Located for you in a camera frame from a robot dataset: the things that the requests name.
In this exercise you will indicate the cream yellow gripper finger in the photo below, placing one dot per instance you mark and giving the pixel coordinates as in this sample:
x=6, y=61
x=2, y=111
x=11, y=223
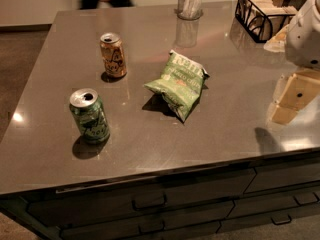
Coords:
x=293, y=93

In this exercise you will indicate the green soda can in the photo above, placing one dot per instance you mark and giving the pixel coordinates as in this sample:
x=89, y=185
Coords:
x=88, y=112

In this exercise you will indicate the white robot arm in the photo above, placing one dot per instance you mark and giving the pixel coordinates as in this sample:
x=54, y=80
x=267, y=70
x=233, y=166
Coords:
x=302, y=47

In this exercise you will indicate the orange soda can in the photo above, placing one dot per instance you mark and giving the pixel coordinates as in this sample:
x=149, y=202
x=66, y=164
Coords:
x=113, y=55

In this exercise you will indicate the green potato chip bag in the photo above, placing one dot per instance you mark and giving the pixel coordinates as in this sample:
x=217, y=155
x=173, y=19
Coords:
x=180, y=84

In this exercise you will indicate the clear glass straw jar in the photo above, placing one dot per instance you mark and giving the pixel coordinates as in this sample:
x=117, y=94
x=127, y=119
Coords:
x=189, y=9

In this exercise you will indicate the dark cabinet drawer front left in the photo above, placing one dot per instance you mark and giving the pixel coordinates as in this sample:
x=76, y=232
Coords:
x=103, y=205

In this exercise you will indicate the black wire condiment caddy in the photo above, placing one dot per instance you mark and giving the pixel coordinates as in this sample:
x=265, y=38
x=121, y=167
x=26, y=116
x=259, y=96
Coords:
x=262, y=19

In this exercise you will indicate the black drawer handle upper right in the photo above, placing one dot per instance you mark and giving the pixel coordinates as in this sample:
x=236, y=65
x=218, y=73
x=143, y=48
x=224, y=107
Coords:
x=306, y=198

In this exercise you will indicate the black drawer handle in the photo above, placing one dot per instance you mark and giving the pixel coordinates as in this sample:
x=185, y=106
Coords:
x=150, y=201
x=150, y=227
x=281, y=219
x=306, y=198

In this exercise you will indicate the black drawer handle lower right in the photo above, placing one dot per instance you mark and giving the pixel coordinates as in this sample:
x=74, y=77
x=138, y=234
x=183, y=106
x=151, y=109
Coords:
x=281, y=219

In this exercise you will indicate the black drawer handle lower left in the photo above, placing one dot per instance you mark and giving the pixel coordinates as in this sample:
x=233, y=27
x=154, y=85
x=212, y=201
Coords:
x=150, y=227

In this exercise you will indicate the black drawer handle upper left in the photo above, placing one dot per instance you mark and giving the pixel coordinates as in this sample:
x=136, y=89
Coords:
x=150, y=201

